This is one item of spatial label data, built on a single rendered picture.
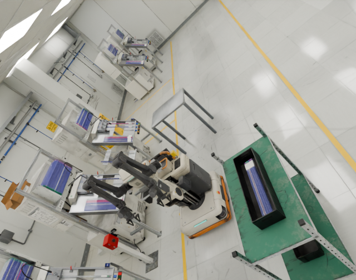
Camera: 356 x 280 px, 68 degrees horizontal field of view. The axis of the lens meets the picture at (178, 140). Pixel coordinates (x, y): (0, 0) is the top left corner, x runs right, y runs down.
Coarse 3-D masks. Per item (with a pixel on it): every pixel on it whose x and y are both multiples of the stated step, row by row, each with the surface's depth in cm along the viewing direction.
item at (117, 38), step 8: (112, 32) 884; (120, 32) 883; (112, 40) 845; (120, 40) 856; (128, 40) 885; (136, 40) 907; (144, 40) 911; (120, 48) 861; (128, 48) 911; (136, 48) 933; (144, 48) 931; (152, 56) 951; (152, 64) 899
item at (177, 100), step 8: (176, 96) 426; (184, 96) 411; (168, 104) 430; (176, 104) 407; (184, 104) 398; (200, 104) 450; (160, 112) 435; (168, 112) 412; (192, 112) 407; (208, 112) 459; (152, 120) 439; (160, 120) 416; (200, 120) 416; (152, 128) 424; (176, 144) 450; (184, 152) 458
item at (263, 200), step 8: (248, 160) 202; (248, 168) 197; (256, 168) 195; (256, 176) 187; (256, 184) 183; (256, 192) 179; (264, 192) 175; (264, 200) 171; (264, 208) 168; (272, 208) 166
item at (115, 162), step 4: (120, 152) 226; (116, 156) 226; (124, 156) 229; (116, 160) 220; (128, 160) 232; (132, 160) 236; (116, 164) 221; (132, 164) 235; (136, 164) 237; (140, 164) 241; (144, 164) 245; (136, 168) 240; (140, 168) 241; (144, 168) 242; (148, 168) 244; (152, 168) 247; (144, 172) 246; (152, 172) 246; (148, 176) 249
